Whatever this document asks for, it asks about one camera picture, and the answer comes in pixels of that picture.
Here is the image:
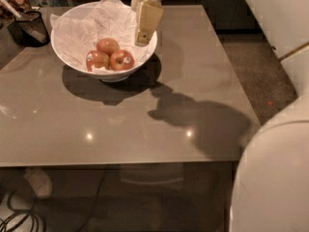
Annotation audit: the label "white ceramic bowl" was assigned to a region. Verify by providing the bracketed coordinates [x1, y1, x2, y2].
[50, 1, 158, 83]

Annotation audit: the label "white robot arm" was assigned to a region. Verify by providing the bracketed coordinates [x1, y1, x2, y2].
[229, 0, 309, 232]

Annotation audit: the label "red apple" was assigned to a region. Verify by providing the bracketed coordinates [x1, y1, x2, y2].
[110, 49, 134, 71]
[86, 50, 109, 72]
[97, 38, 120, 56]

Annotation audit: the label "red apple back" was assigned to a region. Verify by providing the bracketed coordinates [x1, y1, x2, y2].
[97, 38, 120, 56]

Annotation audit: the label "black cables on floor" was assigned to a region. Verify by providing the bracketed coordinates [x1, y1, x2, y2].
[0, 184, 47, 232]

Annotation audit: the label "white shoe under table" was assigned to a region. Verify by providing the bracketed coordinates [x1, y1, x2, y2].
[24, 167, 53, 199]

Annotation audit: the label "patterned bag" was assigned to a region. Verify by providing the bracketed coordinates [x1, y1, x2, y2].
[0, 0, 32, 19]

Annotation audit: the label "white crumpled paper liner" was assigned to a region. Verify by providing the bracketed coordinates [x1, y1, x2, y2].
[48, 0, 155, 74]

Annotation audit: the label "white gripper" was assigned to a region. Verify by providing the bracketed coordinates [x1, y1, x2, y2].
[130, 0, 163, 46]

